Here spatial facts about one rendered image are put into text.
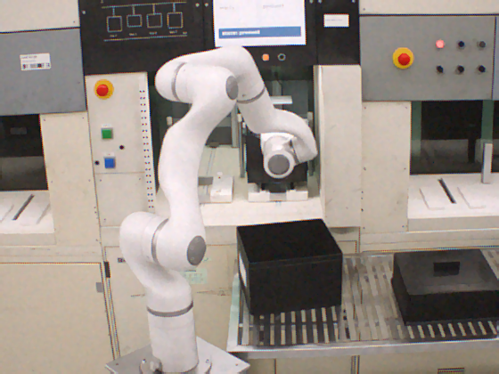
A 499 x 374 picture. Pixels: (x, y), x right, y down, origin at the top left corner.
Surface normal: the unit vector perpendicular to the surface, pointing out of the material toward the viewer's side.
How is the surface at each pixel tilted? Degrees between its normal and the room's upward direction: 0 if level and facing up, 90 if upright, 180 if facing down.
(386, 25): 90
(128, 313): 90
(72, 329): 90
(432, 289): 0
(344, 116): 90
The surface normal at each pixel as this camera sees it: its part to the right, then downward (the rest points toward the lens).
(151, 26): -0.03, 0.36
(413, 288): -0.04, -0.93
